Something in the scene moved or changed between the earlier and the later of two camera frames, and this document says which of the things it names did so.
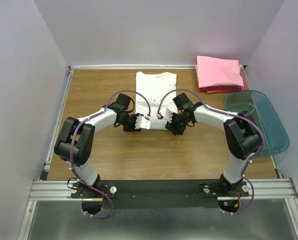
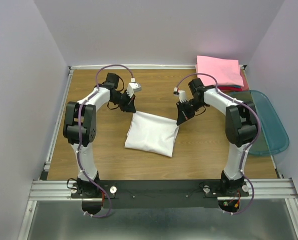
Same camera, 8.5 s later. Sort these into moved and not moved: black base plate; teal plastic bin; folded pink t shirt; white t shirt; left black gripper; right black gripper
Moved: right black gripper; left black gripper; white t shirt
Not moved: black base plate; teal plastic bin; folded pink t shirt
